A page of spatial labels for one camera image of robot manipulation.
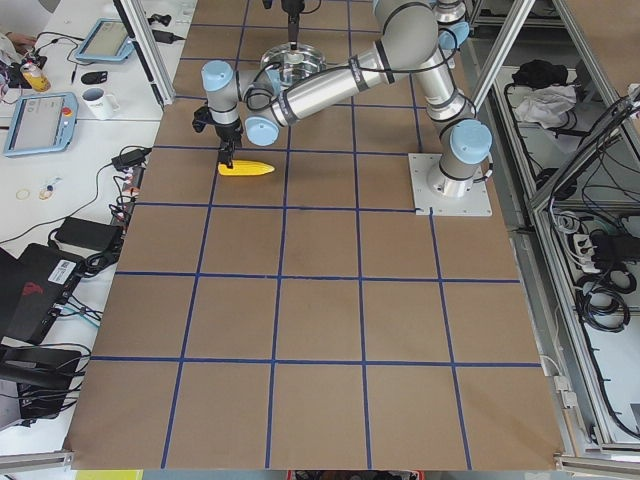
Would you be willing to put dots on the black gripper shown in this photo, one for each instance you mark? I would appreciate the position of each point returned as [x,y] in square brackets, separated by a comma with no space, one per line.
[228,132]
[291,11]

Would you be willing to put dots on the yellow corn cob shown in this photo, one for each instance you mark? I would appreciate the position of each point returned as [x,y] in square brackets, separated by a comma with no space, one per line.
[242,168]

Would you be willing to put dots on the glass pot lid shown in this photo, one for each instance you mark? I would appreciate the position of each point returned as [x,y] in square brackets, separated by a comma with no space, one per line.
[294,65]

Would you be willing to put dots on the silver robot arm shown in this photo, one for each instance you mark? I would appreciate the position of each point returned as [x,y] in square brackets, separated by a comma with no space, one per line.
[416,39]
[450,15]

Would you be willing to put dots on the small black power adapter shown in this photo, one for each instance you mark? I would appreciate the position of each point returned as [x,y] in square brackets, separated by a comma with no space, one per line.
[130,159]

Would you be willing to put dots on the white mug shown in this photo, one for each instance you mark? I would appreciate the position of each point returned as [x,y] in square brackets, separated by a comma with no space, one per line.
[103,105]

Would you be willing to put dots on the far blue teach pendant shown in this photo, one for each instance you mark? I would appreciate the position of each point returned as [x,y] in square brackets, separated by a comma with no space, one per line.
[107,42]

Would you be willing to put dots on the blue teach pendant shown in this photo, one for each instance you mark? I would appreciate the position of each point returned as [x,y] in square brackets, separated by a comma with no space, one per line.
[41,123]
[107,42]

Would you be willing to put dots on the black power adapter brick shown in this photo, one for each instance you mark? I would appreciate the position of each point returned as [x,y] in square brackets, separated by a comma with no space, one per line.
[88,234]

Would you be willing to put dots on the near blue teach pendant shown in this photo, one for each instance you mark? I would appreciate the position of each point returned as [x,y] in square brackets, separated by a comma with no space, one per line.
[41,123]

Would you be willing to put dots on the black laptop computer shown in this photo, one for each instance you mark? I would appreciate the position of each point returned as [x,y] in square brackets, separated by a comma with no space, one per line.
[33,287]

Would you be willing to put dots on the black cloth bundle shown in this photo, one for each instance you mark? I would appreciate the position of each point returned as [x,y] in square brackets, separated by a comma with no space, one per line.
[539,74]

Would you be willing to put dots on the white cloth bundle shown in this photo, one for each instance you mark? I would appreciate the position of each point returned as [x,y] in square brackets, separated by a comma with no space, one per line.
[549,107]

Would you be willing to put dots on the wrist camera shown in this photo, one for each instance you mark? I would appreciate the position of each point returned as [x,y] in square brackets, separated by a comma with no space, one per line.
[201,118]

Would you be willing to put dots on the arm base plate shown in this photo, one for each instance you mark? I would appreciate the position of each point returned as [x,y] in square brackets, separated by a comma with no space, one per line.
[437,195]

